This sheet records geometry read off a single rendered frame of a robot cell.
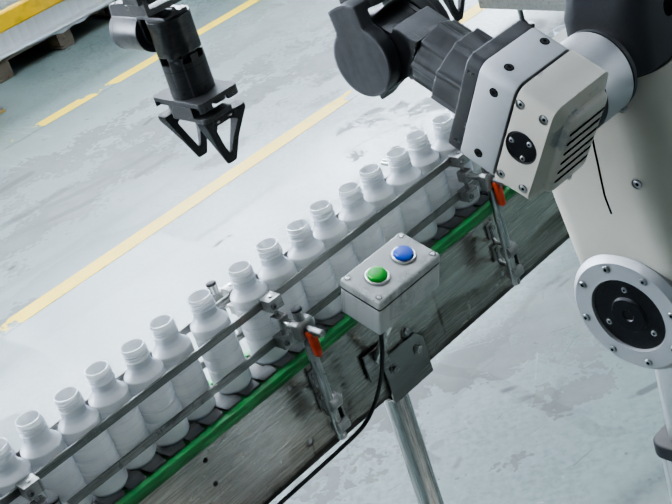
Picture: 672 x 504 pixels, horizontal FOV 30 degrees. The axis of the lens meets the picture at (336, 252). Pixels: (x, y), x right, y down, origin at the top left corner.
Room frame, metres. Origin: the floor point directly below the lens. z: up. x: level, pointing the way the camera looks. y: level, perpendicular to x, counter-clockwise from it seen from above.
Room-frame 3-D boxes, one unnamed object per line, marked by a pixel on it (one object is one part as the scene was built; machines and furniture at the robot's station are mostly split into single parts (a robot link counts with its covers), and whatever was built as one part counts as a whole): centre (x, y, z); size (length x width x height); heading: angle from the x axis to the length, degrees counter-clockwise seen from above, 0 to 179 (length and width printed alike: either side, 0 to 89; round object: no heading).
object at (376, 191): (1.86, -0.09, 1.08); 0.06 x 0.06 x 0.17
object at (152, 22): (1.54, 0.11, 1.58); 0.07 x 0.06 x 0.07; 37
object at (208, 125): (1.52, 0.10, 1.45); 0.07 x 0.07 x 0.09; 36
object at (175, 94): (1.53, 0.11, 1.52); 0.10 x 0.07 x 0.07; 36
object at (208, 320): (1.63, 0.21, 1.08); 0.06 x 0.06 x 0.17
